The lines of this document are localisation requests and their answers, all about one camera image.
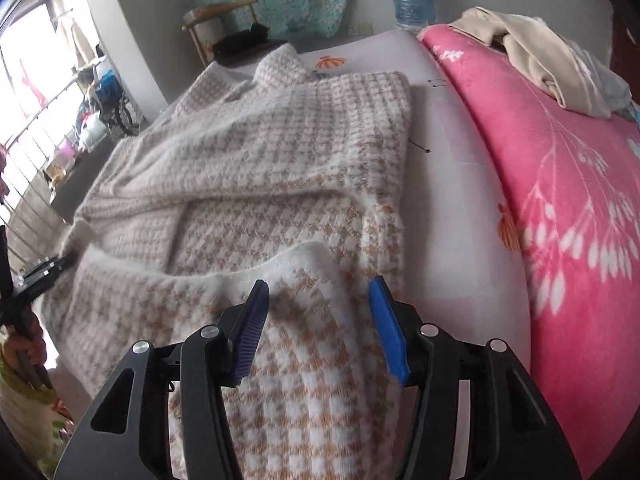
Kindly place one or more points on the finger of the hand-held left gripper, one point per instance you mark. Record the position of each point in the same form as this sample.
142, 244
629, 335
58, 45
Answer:
50, 277
37, 265

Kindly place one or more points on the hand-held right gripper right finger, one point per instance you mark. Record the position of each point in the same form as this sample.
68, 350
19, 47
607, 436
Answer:
390, 335

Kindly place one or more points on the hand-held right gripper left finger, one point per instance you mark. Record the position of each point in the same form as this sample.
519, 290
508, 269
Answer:
250, 340

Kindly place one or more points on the beige houndstooth knit coat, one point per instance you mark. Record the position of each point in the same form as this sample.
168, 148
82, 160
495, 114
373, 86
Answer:
250, 185

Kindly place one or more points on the person's left forearm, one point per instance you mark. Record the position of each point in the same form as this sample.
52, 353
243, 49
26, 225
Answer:
20, 415

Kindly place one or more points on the person's left hand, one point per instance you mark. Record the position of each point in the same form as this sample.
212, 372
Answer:
34, 342

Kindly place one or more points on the dark board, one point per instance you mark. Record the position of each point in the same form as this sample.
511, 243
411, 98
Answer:
95, 180

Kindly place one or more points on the metal balcony railing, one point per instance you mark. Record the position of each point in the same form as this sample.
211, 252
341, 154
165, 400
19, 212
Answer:
30, 150

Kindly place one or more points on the pink balloon print bed sheet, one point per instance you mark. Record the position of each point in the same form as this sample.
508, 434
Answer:
450, 185

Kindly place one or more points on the wheelchair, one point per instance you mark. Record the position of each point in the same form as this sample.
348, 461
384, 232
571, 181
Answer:
112, 105

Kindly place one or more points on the pink hanging cloth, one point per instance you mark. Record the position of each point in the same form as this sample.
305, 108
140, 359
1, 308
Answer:
32, 85

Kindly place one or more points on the pink floral fleece blanket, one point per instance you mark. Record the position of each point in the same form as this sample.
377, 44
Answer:
550, 210

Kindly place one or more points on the hanging light coat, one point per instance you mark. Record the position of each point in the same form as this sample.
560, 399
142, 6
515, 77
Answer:
75, 37

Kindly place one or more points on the wooden chair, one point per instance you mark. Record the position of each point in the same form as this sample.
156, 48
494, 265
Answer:
200, 17

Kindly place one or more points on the black cloth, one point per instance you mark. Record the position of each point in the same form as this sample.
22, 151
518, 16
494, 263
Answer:
240, 40

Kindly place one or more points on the beige garment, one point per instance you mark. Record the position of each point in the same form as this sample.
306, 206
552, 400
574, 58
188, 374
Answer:
540, 60

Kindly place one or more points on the wall socket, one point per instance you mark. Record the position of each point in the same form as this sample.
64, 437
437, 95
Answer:
361, 30

